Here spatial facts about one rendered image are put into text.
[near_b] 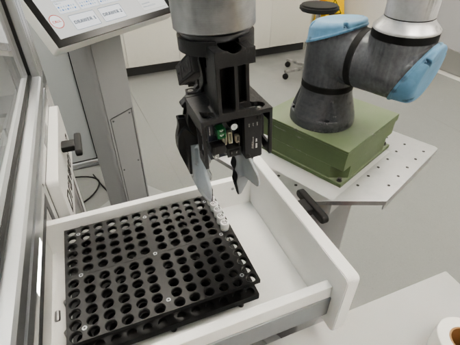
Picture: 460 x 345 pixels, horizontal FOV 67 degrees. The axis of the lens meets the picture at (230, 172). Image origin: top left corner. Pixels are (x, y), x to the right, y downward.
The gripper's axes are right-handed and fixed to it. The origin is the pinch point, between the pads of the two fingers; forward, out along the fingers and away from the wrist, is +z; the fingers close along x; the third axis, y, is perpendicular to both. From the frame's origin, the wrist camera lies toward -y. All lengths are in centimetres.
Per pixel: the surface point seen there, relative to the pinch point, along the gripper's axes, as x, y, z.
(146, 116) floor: 6, -215, 96
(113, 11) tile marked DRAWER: -5, -92, -4
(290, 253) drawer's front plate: 8.5, 4.2, 12.9
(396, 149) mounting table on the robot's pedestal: 55, -24, 24
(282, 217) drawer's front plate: 8.7, 0.8, 8.5
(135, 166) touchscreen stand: -11, -100, 62
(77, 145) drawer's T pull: -19.2, -27.8, 5.0
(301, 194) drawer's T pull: 12.9, -1.2, 7.0
